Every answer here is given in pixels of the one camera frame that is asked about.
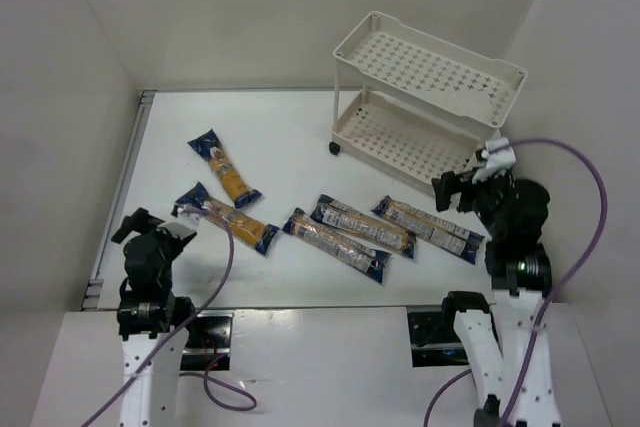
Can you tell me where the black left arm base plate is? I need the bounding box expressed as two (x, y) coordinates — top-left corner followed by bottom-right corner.
(181, 311), (233, 372)

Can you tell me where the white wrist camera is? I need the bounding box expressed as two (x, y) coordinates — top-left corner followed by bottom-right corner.
(471, 137), (516, 184)
(171, 203), (211, 219)

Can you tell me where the spaghetti bag label side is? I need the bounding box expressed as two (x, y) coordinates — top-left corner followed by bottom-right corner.
(311, 194), (416, 260)
(283, 208), (391, 285)
(371, 196), (485, 265)

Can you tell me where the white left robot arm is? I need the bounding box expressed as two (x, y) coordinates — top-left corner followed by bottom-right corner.
(111, 208), (196, 426)

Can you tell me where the spaghetti bag blue yellow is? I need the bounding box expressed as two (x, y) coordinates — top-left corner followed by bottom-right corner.
(172, 182), (279, 256)
(187, 129), (262, 209)

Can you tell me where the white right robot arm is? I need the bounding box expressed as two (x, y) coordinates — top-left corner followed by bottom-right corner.
(432, 143), (562, 426)

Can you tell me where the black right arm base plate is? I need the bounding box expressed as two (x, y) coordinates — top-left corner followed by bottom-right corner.
(407, 306), (468, 368)

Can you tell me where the cream two-tier rolling cart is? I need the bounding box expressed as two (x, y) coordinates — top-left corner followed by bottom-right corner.
(329, 11), (528, 194)

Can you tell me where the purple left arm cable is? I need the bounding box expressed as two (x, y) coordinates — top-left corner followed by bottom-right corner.
(79, 201), (259, 427)

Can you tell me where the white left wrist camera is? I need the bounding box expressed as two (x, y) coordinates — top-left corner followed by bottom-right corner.
(171, 203), (211, 219)

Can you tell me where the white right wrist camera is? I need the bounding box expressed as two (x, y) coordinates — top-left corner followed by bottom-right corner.
(471, 137), (516, 184)

